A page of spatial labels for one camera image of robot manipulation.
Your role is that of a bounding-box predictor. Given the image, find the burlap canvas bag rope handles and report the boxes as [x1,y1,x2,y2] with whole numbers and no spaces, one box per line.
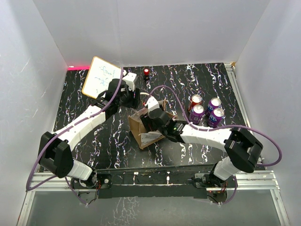
[128,101,164,149]

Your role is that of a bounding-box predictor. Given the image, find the purple soda can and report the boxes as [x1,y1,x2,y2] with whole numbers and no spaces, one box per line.
[205,97,222,116]
[189,105,205,125]
[207,108,225,128]

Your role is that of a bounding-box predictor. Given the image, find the red cola can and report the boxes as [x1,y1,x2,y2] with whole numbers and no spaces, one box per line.
[188,94,202,112]

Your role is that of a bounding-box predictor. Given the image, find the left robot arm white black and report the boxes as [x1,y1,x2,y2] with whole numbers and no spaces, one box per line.
[39,79,140,188]

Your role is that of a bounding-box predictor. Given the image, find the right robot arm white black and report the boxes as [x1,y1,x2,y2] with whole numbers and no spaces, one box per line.
[140,108,263,187]

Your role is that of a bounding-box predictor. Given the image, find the red button on black base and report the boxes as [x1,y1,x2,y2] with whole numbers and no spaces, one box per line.
[143,68,150,81]

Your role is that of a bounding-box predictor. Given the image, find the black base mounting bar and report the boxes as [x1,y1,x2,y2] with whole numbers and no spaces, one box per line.
[97,165,227,199]

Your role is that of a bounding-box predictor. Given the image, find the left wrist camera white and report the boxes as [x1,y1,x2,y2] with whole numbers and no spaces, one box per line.
[122,72,138,91]

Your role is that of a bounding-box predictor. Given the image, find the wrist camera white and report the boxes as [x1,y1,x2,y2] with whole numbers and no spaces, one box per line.
[122,72,138,91]
[144,96,160,113]

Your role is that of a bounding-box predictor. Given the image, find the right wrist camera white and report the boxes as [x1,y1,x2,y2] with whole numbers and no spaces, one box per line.
[144,96,160,113]

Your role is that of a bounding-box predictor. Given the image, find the whiteboard with yellow frame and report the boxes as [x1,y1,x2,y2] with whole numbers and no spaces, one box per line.
[81,56,126,99]

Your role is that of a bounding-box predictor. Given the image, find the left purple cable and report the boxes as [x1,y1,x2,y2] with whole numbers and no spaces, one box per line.
[25,68,124,205]

